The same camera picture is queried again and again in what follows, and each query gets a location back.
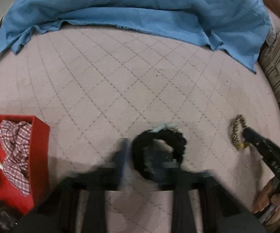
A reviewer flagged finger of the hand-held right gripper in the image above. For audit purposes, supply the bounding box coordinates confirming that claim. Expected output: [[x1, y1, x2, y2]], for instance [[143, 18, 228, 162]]
[[242, 127, 277, 157]]

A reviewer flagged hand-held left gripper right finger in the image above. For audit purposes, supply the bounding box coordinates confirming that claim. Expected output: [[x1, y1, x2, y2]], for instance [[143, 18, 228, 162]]
[[155, 149, 261, 233]]

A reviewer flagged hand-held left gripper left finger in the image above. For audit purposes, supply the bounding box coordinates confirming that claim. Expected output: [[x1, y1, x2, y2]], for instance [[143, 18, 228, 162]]
[[37, 138, 131, 233]]

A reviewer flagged black beaded scrunchie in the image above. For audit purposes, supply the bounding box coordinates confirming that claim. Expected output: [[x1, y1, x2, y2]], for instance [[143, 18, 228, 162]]
[[131, 124, 187, 181]]

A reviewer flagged leopard print scrunchie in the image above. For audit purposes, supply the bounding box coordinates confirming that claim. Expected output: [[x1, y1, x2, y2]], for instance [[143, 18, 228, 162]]
[[231, 115, 251, 151]]

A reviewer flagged red tray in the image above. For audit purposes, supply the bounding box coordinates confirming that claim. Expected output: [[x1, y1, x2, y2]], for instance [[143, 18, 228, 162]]
[[0, 114, 50, 215]]

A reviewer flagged red plaid scrunchie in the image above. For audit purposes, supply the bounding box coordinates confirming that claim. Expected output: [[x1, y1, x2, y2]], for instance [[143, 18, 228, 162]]
[[0, 120, 32, 196]]

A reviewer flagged person's right hand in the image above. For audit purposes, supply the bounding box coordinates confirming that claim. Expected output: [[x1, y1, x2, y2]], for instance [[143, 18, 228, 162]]
[[252, 178, 280, 225]]

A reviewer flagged quilted pink bedspread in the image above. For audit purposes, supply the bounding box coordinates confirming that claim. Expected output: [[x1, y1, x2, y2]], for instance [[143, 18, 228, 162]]
[[0, 24, 280, 233]]

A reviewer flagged grey patterned cloth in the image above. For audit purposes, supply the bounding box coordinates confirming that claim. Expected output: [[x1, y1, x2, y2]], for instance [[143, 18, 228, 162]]
[[266, 23, 277, 45]]

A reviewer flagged blue cloth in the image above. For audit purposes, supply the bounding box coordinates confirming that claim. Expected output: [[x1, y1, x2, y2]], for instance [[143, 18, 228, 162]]
[[0, 0, 273, 74]]

